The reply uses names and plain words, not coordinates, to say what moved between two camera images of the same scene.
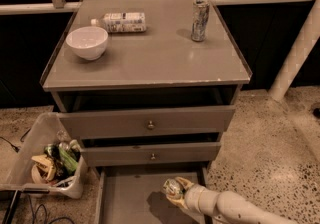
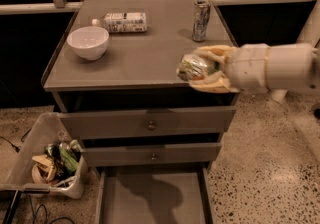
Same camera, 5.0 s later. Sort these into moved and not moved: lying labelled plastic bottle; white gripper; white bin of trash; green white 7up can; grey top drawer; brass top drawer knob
Moved: green white 7up can; white gripper
Not moved: white bin of trash; brass top drawer knob; grey top drawer; lying labelled plastic bottle
